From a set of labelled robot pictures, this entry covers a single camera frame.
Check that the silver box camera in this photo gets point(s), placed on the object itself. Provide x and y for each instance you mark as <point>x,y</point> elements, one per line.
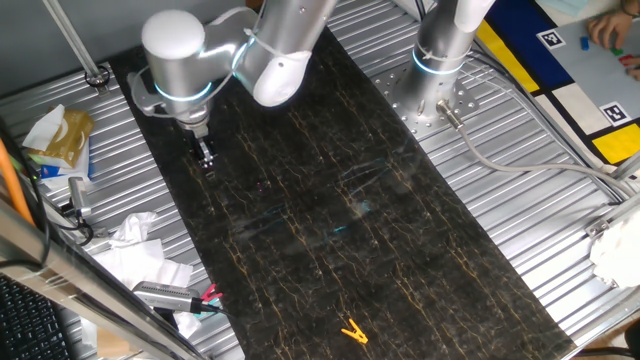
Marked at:
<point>80,196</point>

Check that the green clothespin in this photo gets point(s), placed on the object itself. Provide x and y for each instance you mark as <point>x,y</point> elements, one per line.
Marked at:
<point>217,299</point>

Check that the bare person hand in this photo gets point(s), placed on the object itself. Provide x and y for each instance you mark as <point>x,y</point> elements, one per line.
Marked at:
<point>635,69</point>
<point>612,27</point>

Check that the crumpled white tissue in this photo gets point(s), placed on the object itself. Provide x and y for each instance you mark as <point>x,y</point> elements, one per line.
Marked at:
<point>132,227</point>

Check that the colourful panel board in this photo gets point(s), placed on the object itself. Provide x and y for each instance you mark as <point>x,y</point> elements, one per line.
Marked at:
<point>530,45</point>

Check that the orange tube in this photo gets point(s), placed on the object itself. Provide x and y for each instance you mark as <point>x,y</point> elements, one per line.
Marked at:
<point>12,185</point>

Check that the flat white tissue sheet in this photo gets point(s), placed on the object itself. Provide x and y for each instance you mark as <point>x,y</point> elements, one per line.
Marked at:
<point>140,265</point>

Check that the blue white box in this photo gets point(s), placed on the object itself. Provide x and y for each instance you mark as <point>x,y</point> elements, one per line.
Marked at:
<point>55,172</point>

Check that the silver ribbed camera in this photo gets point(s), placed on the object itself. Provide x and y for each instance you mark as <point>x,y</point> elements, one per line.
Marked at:
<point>165,296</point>

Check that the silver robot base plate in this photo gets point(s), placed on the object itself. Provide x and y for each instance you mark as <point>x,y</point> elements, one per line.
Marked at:
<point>465,102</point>

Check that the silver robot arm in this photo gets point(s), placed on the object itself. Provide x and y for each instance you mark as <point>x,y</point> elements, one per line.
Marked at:
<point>175,65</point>

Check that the black marble pattern mat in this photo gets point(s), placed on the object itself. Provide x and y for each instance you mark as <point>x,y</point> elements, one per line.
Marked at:
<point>325,225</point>

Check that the aluminium profile bar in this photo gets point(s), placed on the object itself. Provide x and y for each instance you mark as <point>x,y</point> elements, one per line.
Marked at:
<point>620,210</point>

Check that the red toy block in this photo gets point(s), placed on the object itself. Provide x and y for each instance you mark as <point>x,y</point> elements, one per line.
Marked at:
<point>626,58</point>

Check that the black keyboard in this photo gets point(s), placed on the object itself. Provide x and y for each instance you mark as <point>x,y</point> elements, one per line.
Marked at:
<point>30,325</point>

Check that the blue toy block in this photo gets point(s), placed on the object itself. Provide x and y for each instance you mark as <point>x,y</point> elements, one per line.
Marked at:
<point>584,43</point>

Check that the orange clothespin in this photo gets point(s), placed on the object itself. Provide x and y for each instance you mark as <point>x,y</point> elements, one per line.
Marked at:
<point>356,334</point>

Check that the aluminium frame beam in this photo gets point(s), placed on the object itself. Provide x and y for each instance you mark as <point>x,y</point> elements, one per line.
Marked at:
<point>75,287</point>

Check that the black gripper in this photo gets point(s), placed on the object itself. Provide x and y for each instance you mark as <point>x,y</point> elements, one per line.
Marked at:
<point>197,145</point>

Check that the red clothespin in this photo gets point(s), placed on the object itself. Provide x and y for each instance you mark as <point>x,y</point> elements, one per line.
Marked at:
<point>212,291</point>

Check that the yellow tissue pack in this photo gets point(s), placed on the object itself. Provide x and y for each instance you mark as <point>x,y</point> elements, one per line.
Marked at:
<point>70,137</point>

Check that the silver camera mount plate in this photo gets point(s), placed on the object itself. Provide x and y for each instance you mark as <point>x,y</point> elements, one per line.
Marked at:
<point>140,97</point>

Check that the aluminium pole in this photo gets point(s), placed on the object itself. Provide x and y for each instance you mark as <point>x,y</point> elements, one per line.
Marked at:
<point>70,40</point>

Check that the green toy block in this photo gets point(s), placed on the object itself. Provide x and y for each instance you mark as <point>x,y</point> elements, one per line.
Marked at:
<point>616,51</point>

